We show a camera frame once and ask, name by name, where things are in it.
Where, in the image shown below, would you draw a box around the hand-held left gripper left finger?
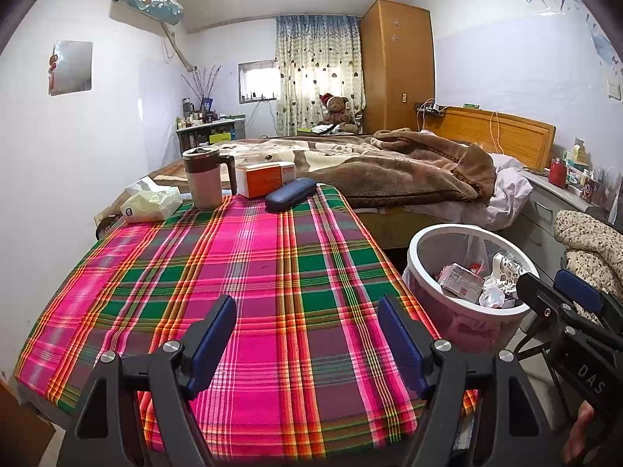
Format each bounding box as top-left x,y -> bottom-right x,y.
57,294 -> 238,467

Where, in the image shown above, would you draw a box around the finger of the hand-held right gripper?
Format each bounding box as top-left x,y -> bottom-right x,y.
554,269 -> 623,324
516,272 -> 592,336

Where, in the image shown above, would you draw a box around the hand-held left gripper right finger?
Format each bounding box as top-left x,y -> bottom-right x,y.
377,294 -> 556,467

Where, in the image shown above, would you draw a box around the crushed printed paper cup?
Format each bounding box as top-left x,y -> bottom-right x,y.
489,252 -> 529,297

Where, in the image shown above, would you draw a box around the white round waste bin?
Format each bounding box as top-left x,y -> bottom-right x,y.
402,224 -> 540,356

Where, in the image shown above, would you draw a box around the small pink box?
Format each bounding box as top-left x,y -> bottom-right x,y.
435,263 -> 487,302

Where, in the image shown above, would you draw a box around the person's right hand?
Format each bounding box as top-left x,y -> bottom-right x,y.
563,400 -> 598,466

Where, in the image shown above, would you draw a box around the floral quilt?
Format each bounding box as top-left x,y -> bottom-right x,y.
554,209 -> 623,297

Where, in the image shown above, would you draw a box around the grey nightstand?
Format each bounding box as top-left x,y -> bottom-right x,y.
506,168 -> 609,273

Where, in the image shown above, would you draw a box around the toiletries on nightstand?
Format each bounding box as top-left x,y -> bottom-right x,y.
567,165 -> 614,210

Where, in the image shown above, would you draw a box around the plaid tablecloth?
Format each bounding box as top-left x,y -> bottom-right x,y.
14,182 -> 480,458

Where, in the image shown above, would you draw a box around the pale pink sheet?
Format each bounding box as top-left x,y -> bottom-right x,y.
404,153 -> 533,232

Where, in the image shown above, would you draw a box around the soft tissue pack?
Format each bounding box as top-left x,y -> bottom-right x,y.
120,177 -> 183,223

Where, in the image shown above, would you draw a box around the wooden bed headboard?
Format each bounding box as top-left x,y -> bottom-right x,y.
423,106 -> 556,171

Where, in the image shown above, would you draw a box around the brown pink lidded mug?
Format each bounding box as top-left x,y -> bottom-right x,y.
182,146 -> 238,209

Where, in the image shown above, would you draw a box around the dark blue glasses case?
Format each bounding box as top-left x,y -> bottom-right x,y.
264,177 -> 318,213

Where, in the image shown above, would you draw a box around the orange white box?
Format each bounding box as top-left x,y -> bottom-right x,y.
236,162 -> 297,198

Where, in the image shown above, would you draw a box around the brown fleece blanket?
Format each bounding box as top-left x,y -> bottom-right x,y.
292,128 -> 497,207

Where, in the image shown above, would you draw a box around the beige patterned bedspread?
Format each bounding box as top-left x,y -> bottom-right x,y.
151,137 -> 375,190

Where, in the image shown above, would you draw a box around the wooden cabinet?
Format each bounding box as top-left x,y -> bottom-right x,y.
0,379 -> 56,467

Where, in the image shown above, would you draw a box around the cluttered side desk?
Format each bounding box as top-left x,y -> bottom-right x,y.
176,117 -> 246,154

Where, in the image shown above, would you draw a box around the bottles on side desk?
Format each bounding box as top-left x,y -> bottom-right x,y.
176,97 -> 229,130

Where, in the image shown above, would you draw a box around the brown teddy bear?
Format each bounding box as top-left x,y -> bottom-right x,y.
319,92 -> 358,134

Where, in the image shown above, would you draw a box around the wooden wardrobe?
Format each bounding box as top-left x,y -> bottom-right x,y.
359,0 -> 435,134

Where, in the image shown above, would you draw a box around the vase of purple branches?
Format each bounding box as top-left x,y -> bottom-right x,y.
182,65 -> 222,110

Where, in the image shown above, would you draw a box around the small window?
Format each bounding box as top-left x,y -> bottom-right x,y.
238,60 -> 279,104

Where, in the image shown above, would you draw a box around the patterned curtain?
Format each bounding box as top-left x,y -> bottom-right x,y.
275,14 -> 366,137

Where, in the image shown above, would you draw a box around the wrapped air conditioner pipe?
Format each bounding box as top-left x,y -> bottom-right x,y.
163,22 -> 198,73

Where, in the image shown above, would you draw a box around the wall mirror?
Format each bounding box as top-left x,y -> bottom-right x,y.
49,40 -> 93,97

